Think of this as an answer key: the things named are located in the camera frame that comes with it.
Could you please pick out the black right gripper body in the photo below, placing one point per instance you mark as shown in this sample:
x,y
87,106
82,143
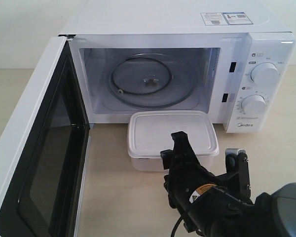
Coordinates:
x,y
197,194

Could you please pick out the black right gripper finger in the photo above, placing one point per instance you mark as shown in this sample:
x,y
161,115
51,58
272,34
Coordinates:
x,y
182,151
167,157

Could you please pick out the white lidded plastic container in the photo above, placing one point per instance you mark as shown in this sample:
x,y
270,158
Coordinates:
x,y
150,132

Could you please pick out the white microwave door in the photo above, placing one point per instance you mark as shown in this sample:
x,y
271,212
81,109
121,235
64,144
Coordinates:
x,y
43,150

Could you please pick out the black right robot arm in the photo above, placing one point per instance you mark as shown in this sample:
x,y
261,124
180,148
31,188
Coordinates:
x,y
270,215

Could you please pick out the glass microwave turntable plate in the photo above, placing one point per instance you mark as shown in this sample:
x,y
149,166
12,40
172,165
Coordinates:
x,y
151,81

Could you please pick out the white Midea microwave oven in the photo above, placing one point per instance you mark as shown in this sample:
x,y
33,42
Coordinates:
x,y
105,32

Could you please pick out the white lower timer knob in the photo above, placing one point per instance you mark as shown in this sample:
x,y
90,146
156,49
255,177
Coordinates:
x,y
253,104

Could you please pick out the white upper control knob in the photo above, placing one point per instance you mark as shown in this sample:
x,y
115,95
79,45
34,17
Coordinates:
x,y
265,74

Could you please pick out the warning label sticker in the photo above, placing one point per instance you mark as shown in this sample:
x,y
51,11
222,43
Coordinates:
x,y
226,18

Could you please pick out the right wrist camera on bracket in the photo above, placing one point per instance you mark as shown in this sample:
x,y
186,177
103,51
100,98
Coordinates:
x,y
237,178

